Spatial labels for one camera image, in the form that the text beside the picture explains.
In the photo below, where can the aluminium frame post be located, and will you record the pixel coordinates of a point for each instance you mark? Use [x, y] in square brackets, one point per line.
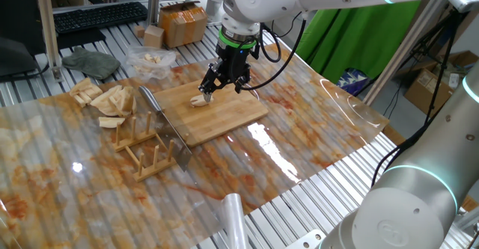
[404, 54]
[153, 2]
[48, 24]

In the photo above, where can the black computer keyboard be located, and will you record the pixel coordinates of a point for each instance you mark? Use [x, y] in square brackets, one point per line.
[99, 17]

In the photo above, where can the bamboo cutting board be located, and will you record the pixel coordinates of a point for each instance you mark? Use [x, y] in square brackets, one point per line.
[224, 118]

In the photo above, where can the taped cardboard box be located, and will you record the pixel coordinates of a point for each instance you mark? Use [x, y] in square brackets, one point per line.
[183, 24]

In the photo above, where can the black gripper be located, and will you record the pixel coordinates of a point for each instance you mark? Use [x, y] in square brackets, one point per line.
[234, 60]

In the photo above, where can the wooden peg rack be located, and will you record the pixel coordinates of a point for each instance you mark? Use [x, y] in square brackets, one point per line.
[155, 168]

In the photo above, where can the marble pattern plastic mat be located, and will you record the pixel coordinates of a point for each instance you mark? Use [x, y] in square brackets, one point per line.
[93, 204]

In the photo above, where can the grey camera housing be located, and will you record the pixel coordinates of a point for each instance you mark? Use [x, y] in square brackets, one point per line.
[466, 1]

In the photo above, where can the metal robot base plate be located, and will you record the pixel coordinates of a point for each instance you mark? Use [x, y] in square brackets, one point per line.
[307, 239]

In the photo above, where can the lotus root half piece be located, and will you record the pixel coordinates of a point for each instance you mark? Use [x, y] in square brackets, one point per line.
[198, 101]

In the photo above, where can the black flat desk pad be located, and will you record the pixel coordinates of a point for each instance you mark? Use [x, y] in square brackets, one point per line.
[80, 39]

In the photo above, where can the lotus root wedge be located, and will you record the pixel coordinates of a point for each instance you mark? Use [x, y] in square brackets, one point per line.
[111, 122]

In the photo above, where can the open cardboard box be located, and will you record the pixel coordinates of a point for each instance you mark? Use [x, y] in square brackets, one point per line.
[419, 95]

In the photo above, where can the black tripod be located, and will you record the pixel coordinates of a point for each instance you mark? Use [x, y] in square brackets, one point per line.
[442, 62]

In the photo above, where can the lotus root chunk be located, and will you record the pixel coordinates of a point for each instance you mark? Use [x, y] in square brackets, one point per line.
[128, 92]

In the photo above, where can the small wooden block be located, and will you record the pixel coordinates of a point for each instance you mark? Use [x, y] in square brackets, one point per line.
[139, 31]

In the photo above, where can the clear plastic film roll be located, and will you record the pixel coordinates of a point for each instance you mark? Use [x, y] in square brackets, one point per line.
[234, 219]

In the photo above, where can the black computer monitor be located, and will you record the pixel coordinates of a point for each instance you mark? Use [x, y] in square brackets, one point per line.
[18, 17]

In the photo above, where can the grey green cloth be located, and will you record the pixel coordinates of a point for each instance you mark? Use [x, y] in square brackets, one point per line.
[91, 63]

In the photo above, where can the lotus root stick piece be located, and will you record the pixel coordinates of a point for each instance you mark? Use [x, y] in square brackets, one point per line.
[80, 86]
[91, 93]

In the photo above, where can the steel cleaver knife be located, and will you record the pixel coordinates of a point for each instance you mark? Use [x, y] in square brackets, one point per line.
[176, 144]

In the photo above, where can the green fabric backdrop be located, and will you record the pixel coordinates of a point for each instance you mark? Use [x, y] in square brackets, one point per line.
[355, 39]

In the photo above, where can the blue white patterned bag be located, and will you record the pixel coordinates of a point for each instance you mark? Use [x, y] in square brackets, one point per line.
[351, 81]

